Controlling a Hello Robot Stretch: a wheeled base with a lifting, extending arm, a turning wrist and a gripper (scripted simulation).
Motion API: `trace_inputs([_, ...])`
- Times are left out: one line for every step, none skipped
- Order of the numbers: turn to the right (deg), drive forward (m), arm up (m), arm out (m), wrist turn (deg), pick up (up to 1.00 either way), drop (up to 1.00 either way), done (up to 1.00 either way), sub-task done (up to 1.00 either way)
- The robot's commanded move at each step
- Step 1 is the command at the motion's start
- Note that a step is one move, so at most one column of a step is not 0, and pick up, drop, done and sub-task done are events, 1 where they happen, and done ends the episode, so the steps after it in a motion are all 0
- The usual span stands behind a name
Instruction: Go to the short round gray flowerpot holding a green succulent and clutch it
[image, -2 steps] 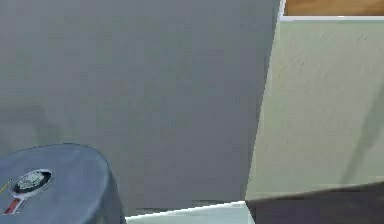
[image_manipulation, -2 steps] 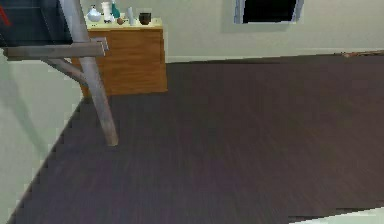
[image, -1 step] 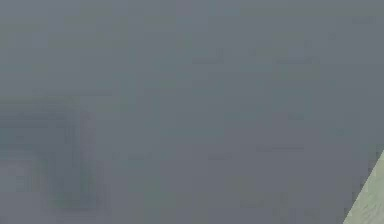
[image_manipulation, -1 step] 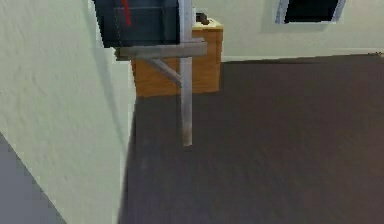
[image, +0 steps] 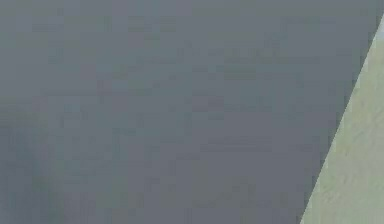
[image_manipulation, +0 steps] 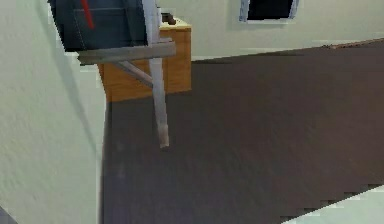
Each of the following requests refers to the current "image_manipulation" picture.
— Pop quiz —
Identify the small brown object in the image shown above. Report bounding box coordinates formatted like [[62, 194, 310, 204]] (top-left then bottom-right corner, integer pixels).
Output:
[[161, 12, 177, 26]]

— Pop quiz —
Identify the dark blue painted canvas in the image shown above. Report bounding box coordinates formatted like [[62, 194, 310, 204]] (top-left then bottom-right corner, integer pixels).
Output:
[[48, 0, 149, 53]]

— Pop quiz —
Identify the orange wooden cabinet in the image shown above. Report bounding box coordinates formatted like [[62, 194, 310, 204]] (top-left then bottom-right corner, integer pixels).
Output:
[[97, 17, 193, 103]]

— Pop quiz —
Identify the dark window with pale frame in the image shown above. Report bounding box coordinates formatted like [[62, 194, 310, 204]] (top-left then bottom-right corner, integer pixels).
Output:
[[238, 0, 300, 24]]

